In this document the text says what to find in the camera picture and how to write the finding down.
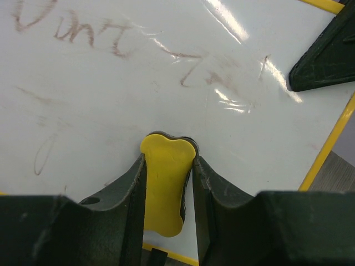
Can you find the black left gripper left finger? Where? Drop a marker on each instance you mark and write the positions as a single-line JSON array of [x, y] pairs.
[[105, 228]]

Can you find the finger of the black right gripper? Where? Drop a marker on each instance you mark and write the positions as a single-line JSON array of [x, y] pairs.
[[330, 59]]

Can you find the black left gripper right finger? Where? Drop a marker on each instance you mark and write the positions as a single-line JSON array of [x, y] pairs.
[[272, 227]]

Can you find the yellow bone-shaped eraser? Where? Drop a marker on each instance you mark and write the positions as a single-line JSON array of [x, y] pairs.
[[168, 165]]

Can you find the yellow framed whiteboard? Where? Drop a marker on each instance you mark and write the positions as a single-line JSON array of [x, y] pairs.
[[84, 82]]

